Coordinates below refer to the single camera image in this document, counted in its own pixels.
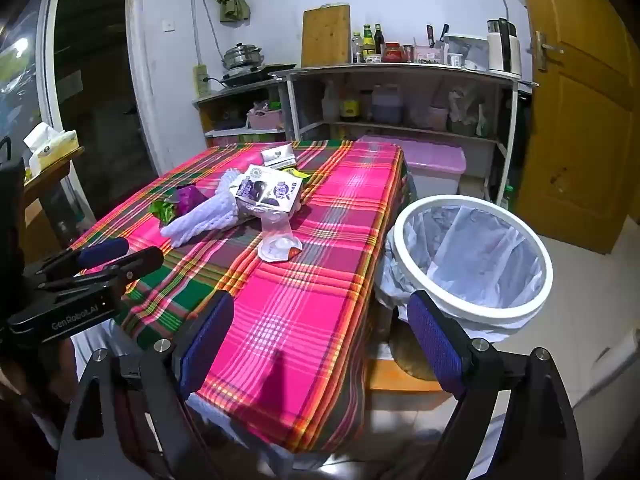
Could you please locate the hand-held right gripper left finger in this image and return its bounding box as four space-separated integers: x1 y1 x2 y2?
55 290 236 480

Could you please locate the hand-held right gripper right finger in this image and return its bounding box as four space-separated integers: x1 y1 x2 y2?
406 290 586 480

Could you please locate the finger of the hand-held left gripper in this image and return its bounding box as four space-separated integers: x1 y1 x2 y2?
35 237 131 278
39 246 166 291

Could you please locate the green wrapper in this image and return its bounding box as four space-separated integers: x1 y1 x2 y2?
148 199 181 225

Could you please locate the white foam net sleeve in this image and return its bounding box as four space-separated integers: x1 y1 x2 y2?
160 170 251 248

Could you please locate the purple wrapper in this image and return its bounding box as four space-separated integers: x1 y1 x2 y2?
172 185 206 216

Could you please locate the white trash bin with liner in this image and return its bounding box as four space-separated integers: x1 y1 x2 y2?
375 194 555 346

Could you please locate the clear plastic cup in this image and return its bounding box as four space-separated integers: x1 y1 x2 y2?
257 210 304 263

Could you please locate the purple and white carton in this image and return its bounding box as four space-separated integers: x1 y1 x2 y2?
230 164 306 221

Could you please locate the wooden stool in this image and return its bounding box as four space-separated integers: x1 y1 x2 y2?
367 310 451 396

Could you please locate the wooden side table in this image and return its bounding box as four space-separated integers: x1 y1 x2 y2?
22 147 86 261

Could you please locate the yellow tissue box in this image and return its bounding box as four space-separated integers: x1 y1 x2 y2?
23 122 81 171

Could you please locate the pink plaid tablecloth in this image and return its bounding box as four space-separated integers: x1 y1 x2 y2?
67 141 411 456

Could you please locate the silver box with white label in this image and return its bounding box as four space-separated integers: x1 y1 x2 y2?
261 144 298 170

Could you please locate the pink lidded storage box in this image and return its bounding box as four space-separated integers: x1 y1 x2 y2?
356 135 467 201

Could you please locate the small grey shelf unit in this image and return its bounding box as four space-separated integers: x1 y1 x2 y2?
192 80 293 148

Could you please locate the pink basket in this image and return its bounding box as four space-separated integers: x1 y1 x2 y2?
247 102 285 131

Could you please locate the black induction cooker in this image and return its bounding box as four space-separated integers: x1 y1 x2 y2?
218 63 298 88

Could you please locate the steel pot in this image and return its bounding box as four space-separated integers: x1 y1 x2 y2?
221 43 263 71

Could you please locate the crumpled plastic bag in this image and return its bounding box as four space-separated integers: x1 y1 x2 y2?
447 85 481 136

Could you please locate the purple jug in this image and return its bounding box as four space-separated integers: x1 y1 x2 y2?
372 84 403 126

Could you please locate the white plastic bottle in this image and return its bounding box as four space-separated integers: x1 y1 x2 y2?
321 82 341 122

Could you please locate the dark bottle with yellow label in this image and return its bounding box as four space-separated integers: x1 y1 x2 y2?
341 87 361 121

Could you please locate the wooden door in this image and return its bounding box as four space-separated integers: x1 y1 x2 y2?
515 0 640 256

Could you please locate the large grey shelf unit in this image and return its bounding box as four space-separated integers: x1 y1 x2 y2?
270 62 536 211

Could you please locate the wooden cutting board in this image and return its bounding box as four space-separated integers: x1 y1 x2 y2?
301 4 352 68

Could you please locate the clear plastic container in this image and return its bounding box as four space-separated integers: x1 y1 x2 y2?
442 34 491 72

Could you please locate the pink knife holder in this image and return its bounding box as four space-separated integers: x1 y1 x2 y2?
414 23 451 64

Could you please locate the white and black kettle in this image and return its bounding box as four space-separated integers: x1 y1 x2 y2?
486 18 522 73

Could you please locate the metal door handle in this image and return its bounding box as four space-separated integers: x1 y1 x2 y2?
535 31 565 72

